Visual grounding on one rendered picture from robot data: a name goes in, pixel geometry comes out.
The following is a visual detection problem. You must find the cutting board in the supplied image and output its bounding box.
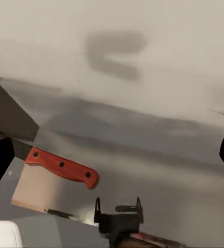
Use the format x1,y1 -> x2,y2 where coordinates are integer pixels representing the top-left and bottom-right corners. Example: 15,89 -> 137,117
118,239 -> 160,248

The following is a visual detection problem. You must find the parer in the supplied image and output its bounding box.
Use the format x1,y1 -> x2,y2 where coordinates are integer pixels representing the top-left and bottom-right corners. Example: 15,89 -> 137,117
0,134 -> 99,189

